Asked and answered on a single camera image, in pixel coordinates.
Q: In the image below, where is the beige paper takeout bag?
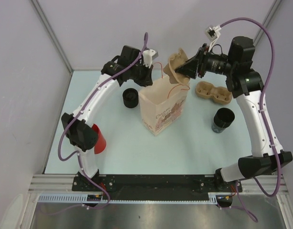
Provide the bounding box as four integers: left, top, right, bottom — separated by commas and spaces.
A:
138, 66, 190, 136

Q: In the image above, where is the tall black coffee cup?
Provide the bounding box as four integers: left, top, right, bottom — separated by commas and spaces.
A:
211, 108, 235, 133

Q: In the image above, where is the red cylindrical container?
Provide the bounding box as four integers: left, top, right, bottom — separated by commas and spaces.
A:
92, 124, 106, 155

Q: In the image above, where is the short black coffee cup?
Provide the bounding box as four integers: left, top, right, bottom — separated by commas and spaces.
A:
122, 88, 139, 108

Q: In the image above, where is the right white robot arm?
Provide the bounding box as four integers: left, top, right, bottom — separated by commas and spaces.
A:
175, 36, 293, 191

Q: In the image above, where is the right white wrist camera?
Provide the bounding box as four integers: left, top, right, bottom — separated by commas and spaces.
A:
205, 25, 221, 49

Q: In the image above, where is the brown pulp cup carrier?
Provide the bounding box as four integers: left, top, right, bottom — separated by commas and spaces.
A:
163, 48, 190, 84
195, 81, 233, 105

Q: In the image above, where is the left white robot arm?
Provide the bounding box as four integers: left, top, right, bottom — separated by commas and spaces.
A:
61, 45, 158, 191

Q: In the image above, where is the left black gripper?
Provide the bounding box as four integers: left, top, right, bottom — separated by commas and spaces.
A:
129, 60, 153, 87

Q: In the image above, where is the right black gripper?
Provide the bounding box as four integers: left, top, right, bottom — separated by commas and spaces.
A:
175, 43, 236, 80

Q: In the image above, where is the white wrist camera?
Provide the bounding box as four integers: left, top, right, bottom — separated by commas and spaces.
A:
205, 25, 221, 49
142, 49, 158, 68

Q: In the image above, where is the white slotted cable duct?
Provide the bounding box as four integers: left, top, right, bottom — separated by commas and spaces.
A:
38, 192, 231, 204

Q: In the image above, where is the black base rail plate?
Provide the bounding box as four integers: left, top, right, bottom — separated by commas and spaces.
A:
72, 173, 242, 201

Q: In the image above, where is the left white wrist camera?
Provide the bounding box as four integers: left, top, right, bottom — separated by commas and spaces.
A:
142, 49, 158, 68

